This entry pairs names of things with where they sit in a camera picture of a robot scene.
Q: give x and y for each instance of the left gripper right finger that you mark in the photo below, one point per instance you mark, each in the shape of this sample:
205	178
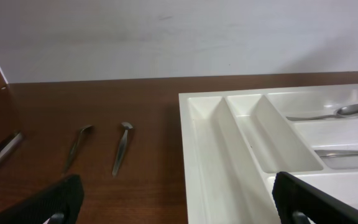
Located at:
299	202

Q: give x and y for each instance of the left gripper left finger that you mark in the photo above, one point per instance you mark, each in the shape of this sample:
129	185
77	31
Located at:
61	202

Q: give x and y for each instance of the steel fork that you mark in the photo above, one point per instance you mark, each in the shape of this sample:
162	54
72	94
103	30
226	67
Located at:
335	153

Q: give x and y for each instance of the steel spoon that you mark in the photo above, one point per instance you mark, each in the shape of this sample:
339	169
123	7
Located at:
350	111

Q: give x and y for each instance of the small steel teaspoon left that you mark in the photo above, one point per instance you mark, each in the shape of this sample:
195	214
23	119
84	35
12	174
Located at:
81	133

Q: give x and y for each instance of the small steel teaspoon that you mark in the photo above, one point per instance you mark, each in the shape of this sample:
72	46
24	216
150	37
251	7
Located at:
81	133
122	148

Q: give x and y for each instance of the white plastic cutlery tray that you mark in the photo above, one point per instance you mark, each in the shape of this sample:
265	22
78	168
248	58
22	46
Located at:
235	142

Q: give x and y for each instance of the small steel teaspoon right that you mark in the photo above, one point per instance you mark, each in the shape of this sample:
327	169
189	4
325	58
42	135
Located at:
122	148

